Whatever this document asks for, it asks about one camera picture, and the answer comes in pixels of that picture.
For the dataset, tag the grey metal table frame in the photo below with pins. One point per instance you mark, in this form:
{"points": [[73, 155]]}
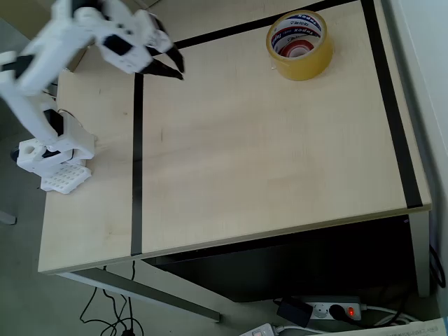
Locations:
{"points": [[157, 292]]}

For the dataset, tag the black power adapter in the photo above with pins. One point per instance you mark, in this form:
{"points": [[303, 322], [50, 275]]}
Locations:
{"points": [[294, 311]]}

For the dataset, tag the grey metal furniture foot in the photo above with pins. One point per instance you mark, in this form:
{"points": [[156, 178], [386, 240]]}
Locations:
{"points": [[7, 217]]}

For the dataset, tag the grey power strip red switch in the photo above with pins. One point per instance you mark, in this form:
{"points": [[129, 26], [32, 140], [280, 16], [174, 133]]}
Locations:
{"points": [[320, 309]]}

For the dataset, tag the white power strip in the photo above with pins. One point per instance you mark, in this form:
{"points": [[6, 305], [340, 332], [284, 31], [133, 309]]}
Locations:
{"points": [[260, 330]]}

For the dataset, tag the white perforated base plate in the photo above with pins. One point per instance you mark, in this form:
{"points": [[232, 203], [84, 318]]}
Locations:
{"points": [[64, 178]]}

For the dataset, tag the printed paper sheet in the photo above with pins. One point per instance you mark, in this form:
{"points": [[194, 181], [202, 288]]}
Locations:
{"points": [[402, 329]]}

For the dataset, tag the yellow tape roll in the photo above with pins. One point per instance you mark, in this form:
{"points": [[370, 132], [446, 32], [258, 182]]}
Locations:
{"points": [[308, 66]]}

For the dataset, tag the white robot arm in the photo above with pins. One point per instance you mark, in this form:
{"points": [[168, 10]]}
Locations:
{"points": [[31, 105]]}

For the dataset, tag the black round plug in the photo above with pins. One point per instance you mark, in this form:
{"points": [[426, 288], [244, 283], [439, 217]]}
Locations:
{"points": [[337, 312]]}

